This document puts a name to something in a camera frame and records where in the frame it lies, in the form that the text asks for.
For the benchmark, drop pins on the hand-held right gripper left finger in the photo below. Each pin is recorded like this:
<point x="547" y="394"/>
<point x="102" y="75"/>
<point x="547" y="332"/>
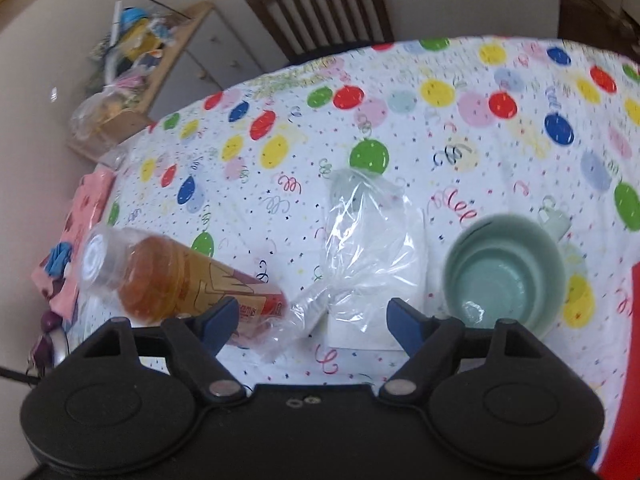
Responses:
<point x="220" y="320"/>

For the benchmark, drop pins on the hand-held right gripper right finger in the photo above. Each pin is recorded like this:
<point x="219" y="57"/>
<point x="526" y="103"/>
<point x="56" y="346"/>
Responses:
<point x="402" y="317"/>

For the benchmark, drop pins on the clear plastic bag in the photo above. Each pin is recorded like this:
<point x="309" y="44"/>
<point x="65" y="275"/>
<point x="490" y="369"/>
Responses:
<point x="370" y="240"/>

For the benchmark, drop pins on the red plastic box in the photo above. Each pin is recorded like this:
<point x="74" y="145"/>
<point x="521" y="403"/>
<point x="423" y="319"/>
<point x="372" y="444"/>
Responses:
<point x="625" y="385"/>

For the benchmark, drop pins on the amber tea bottle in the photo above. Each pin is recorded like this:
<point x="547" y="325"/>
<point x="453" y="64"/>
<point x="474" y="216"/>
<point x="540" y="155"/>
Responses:
<point x="165" y="275"/>

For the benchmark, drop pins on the pale green mug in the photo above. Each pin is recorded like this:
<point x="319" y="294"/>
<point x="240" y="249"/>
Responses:
<point x="500" y="280"/>

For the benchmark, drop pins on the blue toy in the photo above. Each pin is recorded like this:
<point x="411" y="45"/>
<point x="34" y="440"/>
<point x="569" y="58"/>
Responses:
<point x="57" y="257"/>

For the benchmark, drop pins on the pink printed cloth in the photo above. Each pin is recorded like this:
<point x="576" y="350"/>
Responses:
<point x="85" y="210"/>

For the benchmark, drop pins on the purple object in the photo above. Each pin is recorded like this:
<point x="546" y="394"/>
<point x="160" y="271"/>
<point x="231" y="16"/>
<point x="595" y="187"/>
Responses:
<point x="46" y="330"/>

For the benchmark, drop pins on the balloon print tablecloth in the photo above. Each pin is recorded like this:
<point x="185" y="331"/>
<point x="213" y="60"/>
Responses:
<point x="400" y="125"/>

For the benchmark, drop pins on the clear bag with yellow contents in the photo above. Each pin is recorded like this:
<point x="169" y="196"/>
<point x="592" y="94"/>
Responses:
<point x="105" y="115"/>

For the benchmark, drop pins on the light wooden shelf cabinet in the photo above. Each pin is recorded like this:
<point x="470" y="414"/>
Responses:
<point x="215" y="45"/>

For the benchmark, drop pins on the pile of clutter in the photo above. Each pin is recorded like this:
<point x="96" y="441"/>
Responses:
<point x="135" y="45"/>

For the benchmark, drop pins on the brown wooden chair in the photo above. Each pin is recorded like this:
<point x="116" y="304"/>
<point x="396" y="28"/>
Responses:
<point x="320" y="5"/>

